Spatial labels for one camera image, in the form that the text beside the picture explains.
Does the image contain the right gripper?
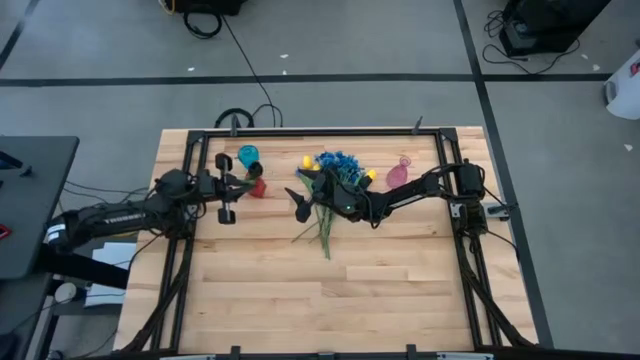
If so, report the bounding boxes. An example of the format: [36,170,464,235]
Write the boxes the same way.
[284,168,371,225]

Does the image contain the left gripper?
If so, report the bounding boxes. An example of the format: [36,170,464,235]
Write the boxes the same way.
[197,152,257,226]

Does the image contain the red glass vase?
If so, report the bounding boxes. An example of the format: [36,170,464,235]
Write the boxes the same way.
[244,177,268,199]

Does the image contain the pink ribbed glass vase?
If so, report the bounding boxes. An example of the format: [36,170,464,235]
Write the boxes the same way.
[385,155,412,190]

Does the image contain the cyan glass vase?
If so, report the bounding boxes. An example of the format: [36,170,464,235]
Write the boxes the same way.
[237,144,261,170]

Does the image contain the white papers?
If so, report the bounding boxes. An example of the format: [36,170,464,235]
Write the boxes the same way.
[83,241,139,307]

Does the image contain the black box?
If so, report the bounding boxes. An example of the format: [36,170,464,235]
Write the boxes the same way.
[172,0,249,16]

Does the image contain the white round object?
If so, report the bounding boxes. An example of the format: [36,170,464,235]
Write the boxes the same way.
[53,282,79,304]

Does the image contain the black desk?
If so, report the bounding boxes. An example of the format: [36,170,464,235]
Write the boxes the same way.
[0,135,80,280]

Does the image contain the black equipment case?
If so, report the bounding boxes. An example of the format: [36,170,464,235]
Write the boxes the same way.
[498,0,612,57]

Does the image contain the white bin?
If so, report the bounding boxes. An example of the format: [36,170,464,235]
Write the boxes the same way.
[602,47,640,121]

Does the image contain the black aluminium table frame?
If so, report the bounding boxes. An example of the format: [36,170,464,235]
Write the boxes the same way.
[119,125,539,360]

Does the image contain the thick black cable loop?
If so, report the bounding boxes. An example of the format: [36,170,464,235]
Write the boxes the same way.
[214,107,256,129]

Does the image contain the long black floor cable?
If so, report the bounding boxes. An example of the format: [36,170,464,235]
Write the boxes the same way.
[219,13,285,129]

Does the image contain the coiled black cable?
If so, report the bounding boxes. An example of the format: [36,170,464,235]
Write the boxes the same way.
[182,10,224,40]

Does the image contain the tangled black floor cables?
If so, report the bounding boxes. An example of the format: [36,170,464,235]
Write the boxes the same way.
[482,9,581,75]

